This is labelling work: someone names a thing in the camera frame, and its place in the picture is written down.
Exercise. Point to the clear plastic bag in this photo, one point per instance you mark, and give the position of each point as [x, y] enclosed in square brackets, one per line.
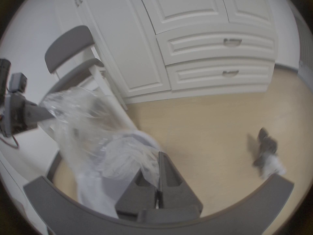
[80, 126]

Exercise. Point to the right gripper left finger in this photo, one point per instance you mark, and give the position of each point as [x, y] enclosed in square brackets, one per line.
[137, 197]

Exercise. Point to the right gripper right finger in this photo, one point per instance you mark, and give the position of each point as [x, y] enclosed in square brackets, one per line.
[176, 192]

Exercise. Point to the white wardrobe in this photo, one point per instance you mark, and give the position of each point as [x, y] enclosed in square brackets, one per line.
[195, 33]

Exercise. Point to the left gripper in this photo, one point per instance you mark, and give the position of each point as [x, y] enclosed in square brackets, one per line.
[15, 116]

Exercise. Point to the grey and white chair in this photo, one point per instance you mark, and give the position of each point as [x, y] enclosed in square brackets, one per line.
[68, 45]

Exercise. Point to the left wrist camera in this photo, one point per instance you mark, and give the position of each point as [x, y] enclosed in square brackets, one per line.
[18, 82]

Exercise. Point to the crumpled white paper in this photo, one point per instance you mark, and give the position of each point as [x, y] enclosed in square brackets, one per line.
[273, 166]

